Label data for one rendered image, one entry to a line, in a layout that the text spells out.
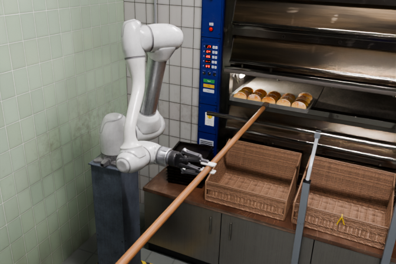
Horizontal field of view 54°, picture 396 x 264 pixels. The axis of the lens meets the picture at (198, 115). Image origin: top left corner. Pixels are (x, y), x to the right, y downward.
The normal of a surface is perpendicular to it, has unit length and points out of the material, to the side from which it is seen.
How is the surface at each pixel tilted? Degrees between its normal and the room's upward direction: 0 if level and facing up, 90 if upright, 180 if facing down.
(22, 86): 90
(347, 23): 70
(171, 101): 90
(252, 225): 90
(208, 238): 90
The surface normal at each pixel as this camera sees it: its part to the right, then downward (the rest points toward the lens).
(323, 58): -0.37, -0.02
